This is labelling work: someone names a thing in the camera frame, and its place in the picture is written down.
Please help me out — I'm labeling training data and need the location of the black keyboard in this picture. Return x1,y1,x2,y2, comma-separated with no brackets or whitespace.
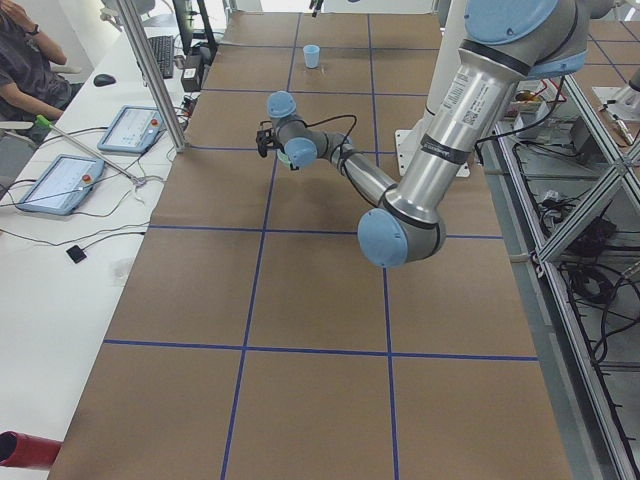
148,35,174,79

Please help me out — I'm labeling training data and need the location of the black monitor stand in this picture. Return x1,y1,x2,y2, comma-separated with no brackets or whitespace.
172,0,218,58

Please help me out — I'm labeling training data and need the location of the black computer mouse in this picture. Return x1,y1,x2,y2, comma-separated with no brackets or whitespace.
93,74,116,87

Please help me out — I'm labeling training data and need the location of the seated person grey shirt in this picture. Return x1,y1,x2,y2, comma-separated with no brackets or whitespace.
1,1,82,122

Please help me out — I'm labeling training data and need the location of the green handled metal rod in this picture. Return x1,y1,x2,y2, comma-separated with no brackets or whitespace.
34,115,146,187

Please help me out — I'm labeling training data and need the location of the light blue plastic cup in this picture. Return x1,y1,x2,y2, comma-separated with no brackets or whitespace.
303,44,320,69

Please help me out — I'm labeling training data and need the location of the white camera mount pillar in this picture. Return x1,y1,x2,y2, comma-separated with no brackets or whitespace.
394,0,472,179

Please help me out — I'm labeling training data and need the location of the far blue teach pendant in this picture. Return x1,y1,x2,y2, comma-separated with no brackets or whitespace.
97,105,165,155

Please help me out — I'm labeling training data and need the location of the near blue teach pendant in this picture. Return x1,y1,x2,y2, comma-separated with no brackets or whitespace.
16,154,105,216

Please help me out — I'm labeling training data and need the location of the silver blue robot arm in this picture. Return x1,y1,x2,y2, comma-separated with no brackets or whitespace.
256,1,613,268

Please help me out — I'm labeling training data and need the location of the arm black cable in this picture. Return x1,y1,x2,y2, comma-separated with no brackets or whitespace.
304,114,359,171

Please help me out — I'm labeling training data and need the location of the blue teach pendant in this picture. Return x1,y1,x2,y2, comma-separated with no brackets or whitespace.
16,154,105,216
97,105,165,155

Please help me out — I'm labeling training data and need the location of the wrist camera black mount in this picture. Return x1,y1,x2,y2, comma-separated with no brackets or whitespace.
255,120,280,158

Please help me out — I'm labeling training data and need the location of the red cylinder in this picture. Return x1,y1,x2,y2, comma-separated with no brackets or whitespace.
1,431,62,470

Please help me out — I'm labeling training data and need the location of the small black square pad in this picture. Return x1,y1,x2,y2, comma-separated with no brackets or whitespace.
66,245,87,264

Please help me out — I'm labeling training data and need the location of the aluminium frame post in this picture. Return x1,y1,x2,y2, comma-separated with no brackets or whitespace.
117,0,187,153

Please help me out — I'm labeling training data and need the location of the black power adapter box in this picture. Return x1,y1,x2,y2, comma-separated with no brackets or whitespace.
181,55,204,93

